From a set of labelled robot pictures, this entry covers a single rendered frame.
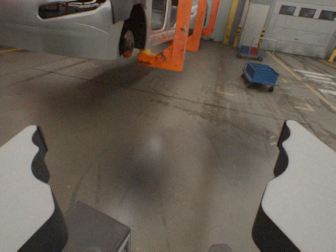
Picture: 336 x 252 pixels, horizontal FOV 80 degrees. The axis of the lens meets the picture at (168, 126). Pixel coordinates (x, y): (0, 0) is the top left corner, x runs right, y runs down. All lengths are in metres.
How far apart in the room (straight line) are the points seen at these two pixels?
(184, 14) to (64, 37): 1.51
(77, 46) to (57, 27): 0.21
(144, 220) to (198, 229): 0.38
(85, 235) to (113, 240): 0.14
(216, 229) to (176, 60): 2.22
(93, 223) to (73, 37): 1.61
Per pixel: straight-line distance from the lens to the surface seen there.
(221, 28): 12.24
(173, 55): 3.01
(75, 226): 1.17
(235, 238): 1.64
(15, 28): 2.42
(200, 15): 4.86
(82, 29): 2.16
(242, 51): 8.43
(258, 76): 4.73
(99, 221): 1.16
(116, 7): 2.27
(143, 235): 1.51
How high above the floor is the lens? 1.29
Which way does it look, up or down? 30 degrees down
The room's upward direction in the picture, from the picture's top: 8 degrees clockwise
